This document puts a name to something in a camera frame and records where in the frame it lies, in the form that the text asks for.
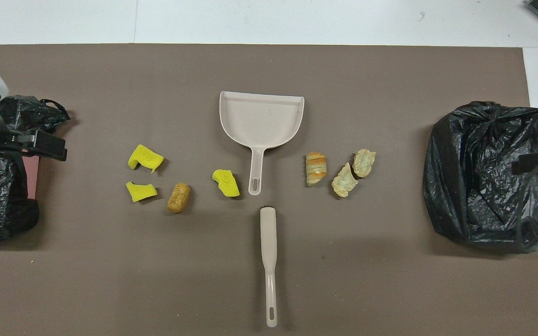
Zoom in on notched yellow sponge piece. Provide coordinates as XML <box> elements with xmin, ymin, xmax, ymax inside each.
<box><xmin>128</xmin><ymin>144</ymin><xmax>165</xmax><ymax>174</ymax></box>

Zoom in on wedge yellow sponge piece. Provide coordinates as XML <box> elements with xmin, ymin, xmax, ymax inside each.
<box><xmin>126</xmin><ymin>181</ymin><xmax>158</xmax><ymax>203</ymax></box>

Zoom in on brown toy bread roll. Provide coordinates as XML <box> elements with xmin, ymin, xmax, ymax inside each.
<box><xmin>167</xmin><ymin>182</ymin><xmax>191</xmax><ymax>214</ymax></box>

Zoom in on pale toy dumpling pastry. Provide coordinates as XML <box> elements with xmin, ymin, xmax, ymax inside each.
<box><xmin>331</xmin><ymin>162</ymin><xmax>359</xmax><ymax>198</ymax></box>
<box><xmin>352</xmin><ymin>148</ymin><xmax>376</xmax><ymax>178</ymax></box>

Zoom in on embossed yellow sponge piece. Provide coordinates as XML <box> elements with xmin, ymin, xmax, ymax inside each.
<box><xmin>212</xmin><ymin>169</ymin><xmax>241</xmax><ymax>197</ymax></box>

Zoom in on beige plastic dustpan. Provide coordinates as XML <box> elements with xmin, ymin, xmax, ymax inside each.
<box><xmin>219</xmin><ymin>91</ymin><xmax>305</xmax><ymax>196</ymax></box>

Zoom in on orange striped toy croissant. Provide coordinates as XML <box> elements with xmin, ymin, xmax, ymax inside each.
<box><xmin>305</xmin><ymin>152</ymin><xmax>328</xmax><ymax>187</ymax></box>

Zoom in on beige hand brush black bristles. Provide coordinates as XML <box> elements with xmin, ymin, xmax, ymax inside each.
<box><xmin>260</xmin><ymin>206</ymin><xmax>279</xmax><ymax>328</ymax></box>

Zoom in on pink plastic bin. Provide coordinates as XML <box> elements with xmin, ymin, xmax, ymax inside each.
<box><xmin>21</xmin><ymin>156</ymin><xmax>41</xmax><ymax>200</ymax></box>

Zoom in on brown table mat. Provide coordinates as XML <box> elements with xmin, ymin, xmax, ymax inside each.
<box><xmin>0</xmin><ymin>43</ymin><xmax>538</xmax><ymax>336</ymax></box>

